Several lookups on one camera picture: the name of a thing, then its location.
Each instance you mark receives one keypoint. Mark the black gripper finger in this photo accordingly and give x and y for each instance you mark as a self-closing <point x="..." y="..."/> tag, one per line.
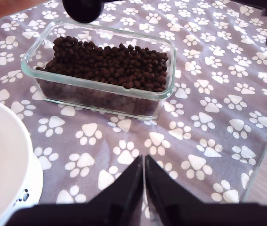
<point x="123" y="190"/>
<point x="166" y="190"/>

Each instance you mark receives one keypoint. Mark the black plastic measuring scoop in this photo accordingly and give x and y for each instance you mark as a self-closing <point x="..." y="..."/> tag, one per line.
<point x="81" y="10"/>

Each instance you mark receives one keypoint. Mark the rectangular clear glass food dish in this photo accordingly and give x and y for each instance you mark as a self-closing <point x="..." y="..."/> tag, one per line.
<point x="172" y="70"/>

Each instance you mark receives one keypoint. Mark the brown cat food kibble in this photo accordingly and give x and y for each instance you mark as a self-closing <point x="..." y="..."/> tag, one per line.
<point x="105" y="66"/>

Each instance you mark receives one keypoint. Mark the white paw print cat bowl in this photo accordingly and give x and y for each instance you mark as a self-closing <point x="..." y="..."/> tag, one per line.
<point x="1" y="153"/>

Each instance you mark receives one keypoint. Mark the purple paw print tablecloth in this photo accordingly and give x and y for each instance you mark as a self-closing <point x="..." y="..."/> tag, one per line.
<point x="194" y="117"/>

